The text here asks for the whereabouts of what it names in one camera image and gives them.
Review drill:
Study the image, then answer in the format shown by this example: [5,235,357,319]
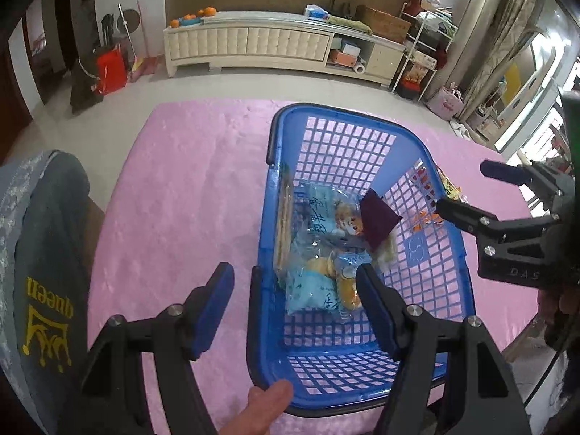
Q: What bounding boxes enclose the orange chocolate bar wrapper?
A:
[411,210,444,233]

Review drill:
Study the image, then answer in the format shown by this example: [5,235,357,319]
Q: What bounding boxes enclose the small round cake packet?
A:
[333,254,362,311]

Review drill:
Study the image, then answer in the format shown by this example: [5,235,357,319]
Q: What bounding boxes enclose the blue plastic basket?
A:
[247,103,475,418]

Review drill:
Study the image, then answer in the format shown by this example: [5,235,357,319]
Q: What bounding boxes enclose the purple snack sachet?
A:
[360,188,402,252]

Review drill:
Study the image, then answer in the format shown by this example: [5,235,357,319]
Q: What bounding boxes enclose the green soda cracker pack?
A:
[273,164,294,280]

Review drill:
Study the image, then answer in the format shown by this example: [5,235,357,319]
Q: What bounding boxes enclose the light blue egg-yolk pastry bag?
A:
[291,183,366,252]

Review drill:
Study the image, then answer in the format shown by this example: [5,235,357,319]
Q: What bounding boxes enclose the orange snack bag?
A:
[413,166,464,207]

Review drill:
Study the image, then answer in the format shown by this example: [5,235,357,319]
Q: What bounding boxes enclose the clear bag of pastries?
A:
[285,250,370,320]

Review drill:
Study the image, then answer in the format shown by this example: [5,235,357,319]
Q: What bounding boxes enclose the person's right hand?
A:
[538,281,579,353]

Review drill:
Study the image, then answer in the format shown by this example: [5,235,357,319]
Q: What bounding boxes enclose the person's left hand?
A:
[219,380,293,435]

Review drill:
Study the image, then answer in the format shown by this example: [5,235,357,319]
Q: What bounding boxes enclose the white slippers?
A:
[449,120,472,140]

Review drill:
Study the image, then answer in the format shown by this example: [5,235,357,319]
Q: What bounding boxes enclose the pink shopping bag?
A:
[427,83,465,121]

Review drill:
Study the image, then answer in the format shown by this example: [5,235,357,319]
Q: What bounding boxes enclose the patterned curtain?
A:
[459,0,538,122]

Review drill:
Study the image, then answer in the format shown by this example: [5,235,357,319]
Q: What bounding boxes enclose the white metal shelf rack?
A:
[391,0,457,101]

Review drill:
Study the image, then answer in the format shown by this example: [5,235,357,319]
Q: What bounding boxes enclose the silver standing air conditioner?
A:
[425,0,500,99]

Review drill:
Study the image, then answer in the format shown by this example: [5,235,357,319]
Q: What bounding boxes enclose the cardboard box on cabinet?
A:
[355,5,411,43]

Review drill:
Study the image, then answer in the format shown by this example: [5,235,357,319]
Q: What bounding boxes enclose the black bag on floor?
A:
[70,53,103,115]

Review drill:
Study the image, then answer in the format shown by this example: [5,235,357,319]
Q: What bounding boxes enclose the blue tissue pack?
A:
[304,4,329,21]

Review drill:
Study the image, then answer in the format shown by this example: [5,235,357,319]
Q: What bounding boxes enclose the red bag on floor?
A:
[96,45,127,95]

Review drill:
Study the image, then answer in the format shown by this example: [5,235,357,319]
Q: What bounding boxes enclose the dark wooden door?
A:
[0,35,34,164]

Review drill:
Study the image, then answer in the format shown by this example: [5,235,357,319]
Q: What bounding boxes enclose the cream TV cabinet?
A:
[163,11,405,87]

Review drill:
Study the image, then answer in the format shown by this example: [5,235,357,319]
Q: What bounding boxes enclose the oranges on cabinet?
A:
[169,7,218,29]

